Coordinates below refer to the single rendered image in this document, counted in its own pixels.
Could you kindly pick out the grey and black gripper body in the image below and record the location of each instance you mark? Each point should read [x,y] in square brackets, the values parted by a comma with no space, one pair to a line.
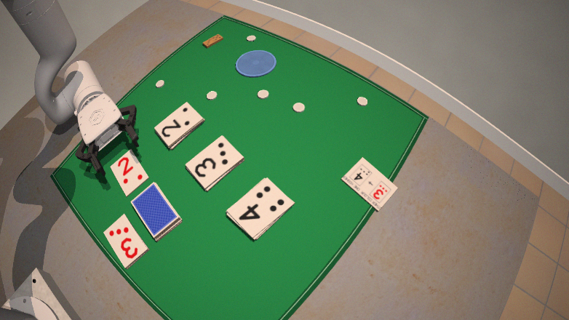
[97,119]

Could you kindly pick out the brown rectangular block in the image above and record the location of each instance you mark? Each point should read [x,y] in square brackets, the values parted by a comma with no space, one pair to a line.
[215,39]

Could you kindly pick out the blue round coaster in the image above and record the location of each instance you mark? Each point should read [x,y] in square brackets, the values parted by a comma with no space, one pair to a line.
[255,63]

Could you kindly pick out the green card table cloth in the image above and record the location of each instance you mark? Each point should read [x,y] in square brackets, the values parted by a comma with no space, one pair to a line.
[208,268]

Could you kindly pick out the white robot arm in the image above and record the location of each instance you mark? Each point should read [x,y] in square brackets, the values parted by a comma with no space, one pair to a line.
[47,28]

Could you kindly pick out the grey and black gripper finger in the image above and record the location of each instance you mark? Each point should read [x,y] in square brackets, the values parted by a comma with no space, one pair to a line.
[91,156]
[127,125]

